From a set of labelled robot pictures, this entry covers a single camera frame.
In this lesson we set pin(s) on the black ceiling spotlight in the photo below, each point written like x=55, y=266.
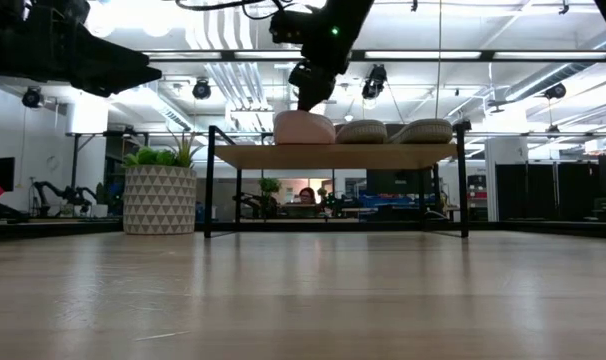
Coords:
x=201, y=89
x=31, y=97
x=374, y=82
x=555, y=91

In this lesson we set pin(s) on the black background robot arm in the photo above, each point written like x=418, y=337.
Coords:
x=58, y=192

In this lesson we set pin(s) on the wooden shelf with black frame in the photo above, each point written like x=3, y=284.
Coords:
x=333, y=156

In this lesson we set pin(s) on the person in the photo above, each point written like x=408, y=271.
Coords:
x=307, y=196

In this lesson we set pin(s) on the triangle patterned plant pot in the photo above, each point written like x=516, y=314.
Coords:
x=159, y=200

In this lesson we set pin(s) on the green succulent plant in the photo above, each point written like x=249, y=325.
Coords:
x=155, y=156

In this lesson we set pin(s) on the black partition panels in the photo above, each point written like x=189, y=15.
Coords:
x=533, y=190

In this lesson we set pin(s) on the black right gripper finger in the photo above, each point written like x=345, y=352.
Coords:
x=313, y=87

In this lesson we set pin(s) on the small background plant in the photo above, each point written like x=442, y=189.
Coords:
x=269, y=185

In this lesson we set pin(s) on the black background screen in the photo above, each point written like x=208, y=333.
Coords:
x=398, y=181

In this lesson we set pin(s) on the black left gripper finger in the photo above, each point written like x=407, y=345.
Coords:
x=113, y=77
x=118, y=50

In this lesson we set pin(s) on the pink slide sandal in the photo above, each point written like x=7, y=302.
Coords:
x=303, y=129

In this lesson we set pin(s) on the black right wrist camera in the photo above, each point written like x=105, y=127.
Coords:
x=288, y=27

